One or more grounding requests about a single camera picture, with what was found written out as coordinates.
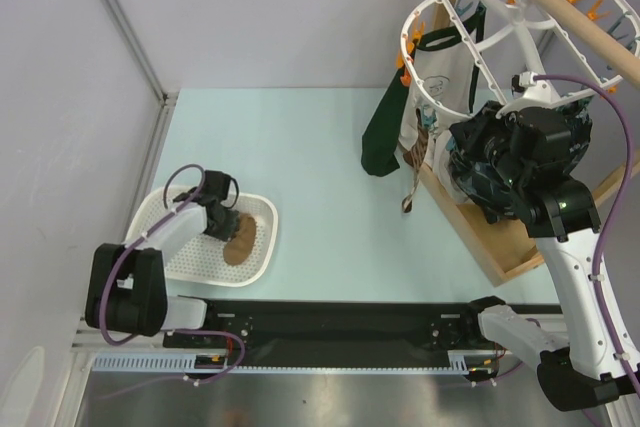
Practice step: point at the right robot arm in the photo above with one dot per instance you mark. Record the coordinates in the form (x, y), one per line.
(595, 363)

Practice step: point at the brown socks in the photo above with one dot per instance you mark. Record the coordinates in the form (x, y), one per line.
(240, 247)

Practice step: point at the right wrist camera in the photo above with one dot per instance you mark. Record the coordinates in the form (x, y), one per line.
(529, 92)

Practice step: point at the white round clip hanger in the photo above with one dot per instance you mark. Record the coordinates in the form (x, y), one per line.
(521, 28)

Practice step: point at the white perforated laundry basket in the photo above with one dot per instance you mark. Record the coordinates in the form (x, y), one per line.
(197, 257)

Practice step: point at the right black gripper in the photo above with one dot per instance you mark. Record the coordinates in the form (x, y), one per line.
(470, 142)

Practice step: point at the aluminium corner profile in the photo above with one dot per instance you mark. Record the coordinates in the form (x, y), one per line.
(134, 46)

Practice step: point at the brown striped sock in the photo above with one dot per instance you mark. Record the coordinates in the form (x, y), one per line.
(420, 153)

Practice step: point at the orange clothespin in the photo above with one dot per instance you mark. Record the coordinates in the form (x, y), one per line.
(405, 74)

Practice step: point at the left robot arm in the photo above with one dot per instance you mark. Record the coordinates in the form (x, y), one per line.
(127, 294)

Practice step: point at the teal clothespin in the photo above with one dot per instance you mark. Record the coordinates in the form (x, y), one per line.
(428, 120)

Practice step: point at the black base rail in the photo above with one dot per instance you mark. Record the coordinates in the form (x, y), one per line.
(289, 334)

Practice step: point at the white printed t-shirt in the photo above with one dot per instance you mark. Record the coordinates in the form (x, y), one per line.
(446, 67)

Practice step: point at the wooden rack frame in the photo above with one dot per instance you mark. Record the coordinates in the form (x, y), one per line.
(503, 250)

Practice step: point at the dark green sleeve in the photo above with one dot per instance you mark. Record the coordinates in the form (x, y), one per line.
(380, 138)

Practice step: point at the wooden rod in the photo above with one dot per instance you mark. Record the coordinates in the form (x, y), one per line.
(572, 20)

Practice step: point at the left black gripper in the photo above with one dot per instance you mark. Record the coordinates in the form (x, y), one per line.
(232, 223)

